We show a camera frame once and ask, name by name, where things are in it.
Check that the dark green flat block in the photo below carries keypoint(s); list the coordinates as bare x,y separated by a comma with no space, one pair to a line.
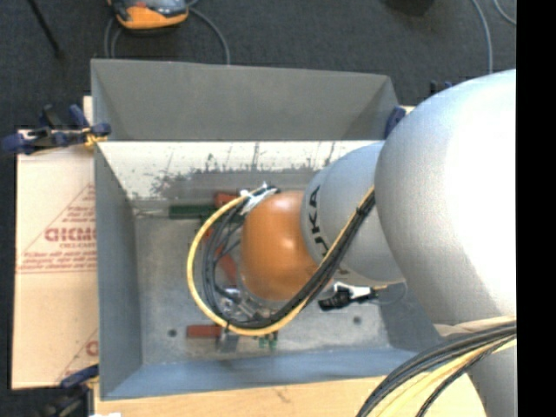
189,211

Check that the black cylinder on white bracket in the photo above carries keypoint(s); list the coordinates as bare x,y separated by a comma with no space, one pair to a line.
334,299

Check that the brown cardboard board red print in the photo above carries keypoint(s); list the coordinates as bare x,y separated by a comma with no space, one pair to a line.
52,311

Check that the grey metal bin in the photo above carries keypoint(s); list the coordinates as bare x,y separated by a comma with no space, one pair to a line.
174,102

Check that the red-brown flat block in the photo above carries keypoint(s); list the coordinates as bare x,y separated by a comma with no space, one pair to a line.
203,332
223,199

